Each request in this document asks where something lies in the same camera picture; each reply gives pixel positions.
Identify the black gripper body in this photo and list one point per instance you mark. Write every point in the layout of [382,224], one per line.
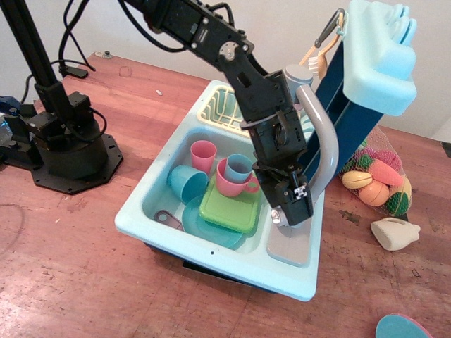
[278,143]

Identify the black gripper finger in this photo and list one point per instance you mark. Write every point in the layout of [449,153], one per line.
[297,212]

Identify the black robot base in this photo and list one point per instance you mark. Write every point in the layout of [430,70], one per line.
[65,160]

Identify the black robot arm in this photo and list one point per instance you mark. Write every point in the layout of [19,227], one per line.
[207,35]

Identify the grey toy faucet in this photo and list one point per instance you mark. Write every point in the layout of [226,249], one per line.
[317,141]

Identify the blue-grey small cup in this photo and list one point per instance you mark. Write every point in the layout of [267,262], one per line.
[238,168]

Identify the green cutting board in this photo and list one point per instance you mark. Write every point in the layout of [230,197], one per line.
[238,213]

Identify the cream dish rack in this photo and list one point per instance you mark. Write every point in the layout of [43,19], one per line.
[219,108]

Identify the pink tumbler cup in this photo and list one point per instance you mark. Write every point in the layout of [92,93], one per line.
[203,154]

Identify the net bag of toy food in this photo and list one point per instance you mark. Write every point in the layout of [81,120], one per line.
[374,173]

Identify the toy dish brush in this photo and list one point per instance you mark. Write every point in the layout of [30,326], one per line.
[318,64]

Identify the cream toy bottle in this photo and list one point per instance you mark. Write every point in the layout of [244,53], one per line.
[394,234]

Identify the light blue toy sink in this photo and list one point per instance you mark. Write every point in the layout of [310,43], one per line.
[248,261]

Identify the teal cup lying sideways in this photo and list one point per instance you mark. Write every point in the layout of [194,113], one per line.
[187,183]

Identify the teal plate in sink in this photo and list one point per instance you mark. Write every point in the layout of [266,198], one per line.
[195,225]

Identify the blue backboard with shelf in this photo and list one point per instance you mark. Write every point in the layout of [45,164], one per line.
[369,71]

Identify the grey hanging utensil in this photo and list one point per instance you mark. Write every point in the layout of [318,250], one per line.
[335,22]

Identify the teal plate at edge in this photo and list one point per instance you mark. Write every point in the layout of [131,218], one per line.
[400,326]

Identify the pink mug with handle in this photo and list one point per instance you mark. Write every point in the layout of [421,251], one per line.
[231,189]

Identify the brown utensil handle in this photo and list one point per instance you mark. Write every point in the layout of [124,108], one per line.
[166,218]

